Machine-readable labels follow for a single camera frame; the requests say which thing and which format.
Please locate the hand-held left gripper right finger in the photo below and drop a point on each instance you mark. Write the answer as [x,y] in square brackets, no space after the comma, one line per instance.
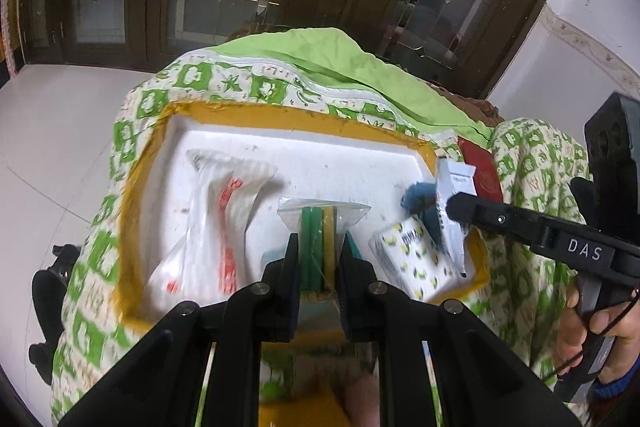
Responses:
[350,297]

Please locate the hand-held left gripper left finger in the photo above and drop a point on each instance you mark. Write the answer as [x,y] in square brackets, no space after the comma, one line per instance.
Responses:
[292,292]

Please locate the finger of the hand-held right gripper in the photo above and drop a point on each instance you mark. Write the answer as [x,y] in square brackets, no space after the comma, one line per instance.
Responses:
[495,219]

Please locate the white blue-print wipes packet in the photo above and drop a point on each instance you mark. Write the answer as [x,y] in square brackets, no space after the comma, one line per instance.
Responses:
[455,177]

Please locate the white lemon-print tissue pack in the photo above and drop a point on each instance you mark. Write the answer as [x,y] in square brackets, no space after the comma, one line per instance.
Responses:
[405,257]

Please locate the clear bag of coloured sticks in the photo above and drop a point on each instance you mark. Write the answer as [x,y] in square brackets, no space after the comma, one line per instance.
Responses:
[320,227]

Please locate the blue towel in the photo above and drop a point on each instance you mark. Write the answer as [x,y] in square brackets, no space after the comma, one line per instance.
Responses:
[415,198]

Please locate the white pouch with red print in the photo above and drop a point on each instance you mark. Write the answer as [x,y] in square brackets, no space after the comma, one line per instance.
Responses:
[210,227]

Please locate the white foam box yellow tape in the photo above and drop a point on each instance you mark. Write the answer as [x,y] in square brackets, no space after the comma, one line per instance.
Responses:
[320,157]

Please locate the person's right forearm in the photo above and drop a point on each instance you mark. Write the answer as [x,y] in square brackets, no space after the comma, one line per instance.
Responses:
[621,388]

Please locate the person's right hand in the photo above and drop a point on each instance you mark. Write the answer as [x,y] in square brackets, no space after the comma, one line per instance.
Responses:
[620,327]

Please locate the green printed blanket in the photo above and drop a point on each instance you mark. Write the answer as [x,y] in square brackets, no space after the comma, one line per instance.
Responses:
[530,167]

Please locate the black object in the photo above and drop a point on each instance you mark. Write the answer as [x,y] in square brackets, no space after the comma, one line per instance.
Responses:
[50,297]

